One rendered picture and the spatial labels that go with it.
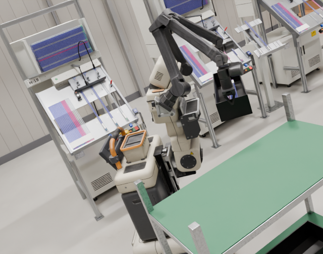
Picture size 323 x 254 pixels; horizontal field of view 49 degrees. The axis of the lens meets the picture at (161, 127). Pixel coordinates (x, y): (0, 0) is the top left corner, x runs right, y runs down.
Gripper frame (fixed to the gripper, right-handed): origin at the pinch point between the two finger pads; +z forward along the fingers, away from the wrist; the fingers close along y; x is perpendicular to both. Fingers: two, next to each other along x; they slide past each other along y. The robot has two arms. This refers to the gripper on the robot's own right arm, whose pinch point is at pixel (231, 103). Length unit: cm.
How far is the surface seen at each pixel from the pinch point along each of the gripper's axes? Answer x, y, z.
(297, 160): -20, -44, 16
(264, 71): -39, 233, 63
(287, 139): -20.6, -24.9, 15.5
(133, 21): 136, 460, -23
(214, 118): 29, 207, 92
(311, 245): -19, -32, 74
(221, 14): -14, 566, 29
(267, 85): -40, 234, 81
